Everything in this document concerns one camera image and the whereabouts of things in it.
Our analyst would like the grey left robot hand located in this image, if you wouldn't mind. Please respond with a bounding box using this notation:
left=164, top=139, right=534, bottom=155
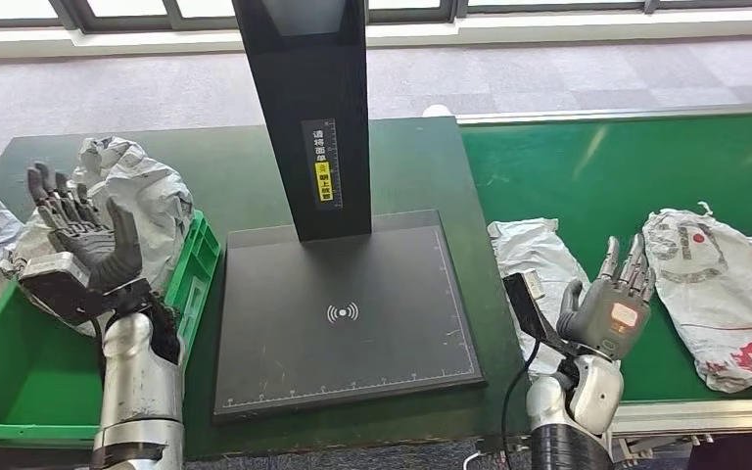
left=26, top=162, right=146, bottom=293

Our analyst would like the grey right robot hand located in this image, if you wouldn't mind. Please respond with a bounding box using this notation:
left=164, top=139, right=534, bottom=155
left=556, top=234, right=657, bottom=362

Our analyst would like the grey printed parcel bag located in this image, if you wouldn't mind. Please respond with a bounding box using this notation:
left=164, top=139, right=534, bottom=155
left=12, top=136, right=196, bottom=339

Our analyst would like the plain pale grey parcel bag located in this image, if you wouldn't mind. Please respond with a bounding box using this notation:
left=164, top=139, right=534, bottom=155
left=487, top=217, right=591, bottom=378

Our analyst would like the white parcel bag red print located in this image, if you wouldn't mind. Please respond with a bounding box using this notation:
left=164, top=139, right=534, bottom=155
left=641, top=202, right=752, bottom=395

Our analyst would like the green conveyor belt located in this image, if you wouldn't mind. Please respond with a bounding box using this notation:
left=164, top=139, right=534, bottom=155
left=456, top=103, right=752, bottom=437

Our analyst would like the black yellow machine label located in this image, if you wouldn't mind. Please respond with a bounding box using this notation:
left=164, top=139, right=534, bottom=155
left=301, top=117, right=345, bottom=211

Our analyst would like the black inbound scanner machine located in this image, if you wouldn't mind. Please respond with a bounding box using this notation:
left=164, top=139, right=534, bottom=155
left=211, top=0, right=487, bottom=423

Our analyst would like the green plastic crate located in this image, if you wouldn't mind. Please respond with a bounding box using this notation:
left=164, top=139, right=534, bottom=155
left=0, top=211, right=221, bottom=450

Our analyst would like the dark green table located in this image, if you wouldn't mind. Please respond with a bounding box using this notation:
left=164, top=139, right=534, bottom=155
left=0, top=117, right=533, bottom=458

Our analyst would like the dark boxy object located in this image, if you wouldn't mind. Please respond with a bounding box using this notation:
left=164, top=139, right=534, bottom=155
left=686, top=431, right=752, bottom=470

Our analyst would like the white window sill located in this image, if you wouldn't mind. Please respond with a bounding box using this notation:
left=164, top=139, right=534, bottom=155
left=0, top=7, right=752, bottom=61

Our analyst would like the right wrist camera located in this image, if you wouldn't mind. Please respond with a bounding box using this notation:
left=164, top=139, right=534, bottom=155
left=502, top=270, right=579, bottom=358

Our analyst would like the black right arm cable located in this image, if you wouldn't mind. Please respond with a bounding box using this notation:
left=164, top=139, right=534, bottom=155
left=500, top=337, right=542, bottom=470

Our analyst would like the dark window frame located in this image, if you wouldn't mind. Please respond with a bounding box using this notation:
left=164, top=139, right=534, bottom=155
left=0, top=0, right=752, bottom=33

